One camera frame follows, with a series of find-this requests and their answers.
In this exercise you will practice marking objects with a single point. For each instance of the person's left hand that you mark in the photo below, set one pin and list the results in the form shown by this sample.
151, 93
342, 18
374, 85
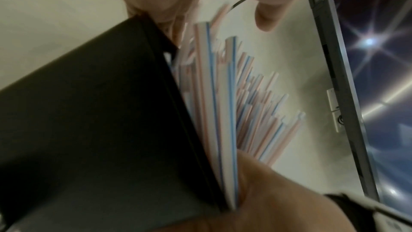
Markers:
283, 208

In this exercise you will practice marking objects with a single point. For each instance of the bundle of striped drinking straws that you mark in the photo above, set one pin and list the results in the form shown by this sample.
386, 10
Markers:
222, 103

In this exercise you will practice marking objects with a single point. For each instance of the black box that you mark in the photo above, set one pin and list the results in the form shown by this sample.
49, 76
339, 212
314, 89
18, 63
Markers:
96, 129

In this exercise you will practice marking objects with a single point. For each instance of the silver-framed screen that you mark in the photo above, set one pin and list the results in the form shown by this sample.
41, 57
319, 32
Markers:
370, 78

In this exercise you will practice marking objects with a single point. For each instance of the white bracket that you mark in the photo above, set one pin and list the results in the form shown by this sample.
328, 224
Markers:
334, 110

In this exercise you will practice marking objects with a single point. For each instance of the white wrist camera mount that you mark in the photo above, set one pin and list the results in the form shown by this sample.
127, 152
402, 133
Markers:
394, 218

